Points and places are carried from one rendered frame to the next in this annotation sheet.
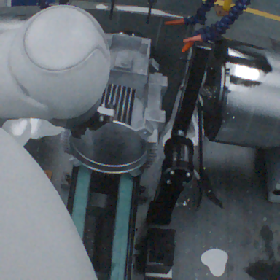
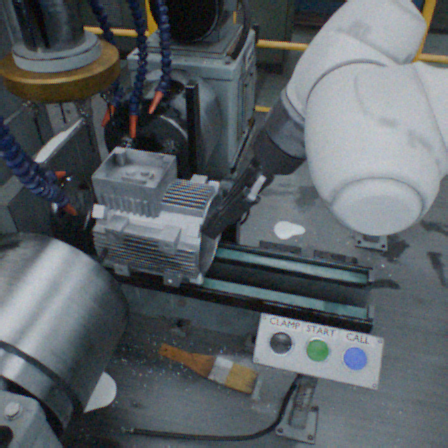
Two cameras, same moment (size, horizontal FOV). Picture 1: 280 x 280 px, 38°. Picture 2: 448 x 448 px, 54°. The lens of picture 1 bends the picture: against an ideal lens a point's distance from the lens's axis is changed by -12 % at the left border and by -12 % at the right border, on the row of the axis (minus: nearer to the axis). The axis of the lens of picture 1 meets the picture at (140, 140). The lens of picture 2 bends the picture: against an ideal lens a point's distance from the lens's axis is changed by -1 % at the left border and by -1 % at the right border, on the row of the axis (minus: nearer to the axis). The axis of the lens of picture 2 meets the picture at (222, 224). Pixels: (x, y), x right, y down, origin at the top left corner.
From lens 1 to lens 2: 0.70 m
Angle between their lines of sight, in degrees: 48
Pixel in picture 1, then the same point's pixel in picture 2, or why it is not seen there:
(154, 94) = not seen: hidden behind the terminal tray
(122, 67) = (150, 176)
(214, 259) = (285, 229)
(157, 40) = (82, 165)
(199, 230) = (251, 235)
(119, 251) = (299, 267)
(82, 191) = (227, 286)
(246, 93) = not seen: hidden behind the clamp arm
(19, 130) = not seen: hidden behind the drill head
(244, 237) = (265, 207)
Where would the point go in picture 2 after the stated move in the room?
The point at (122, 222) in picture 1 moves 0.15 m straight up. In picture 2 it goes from (265, 260) to (270, 205)
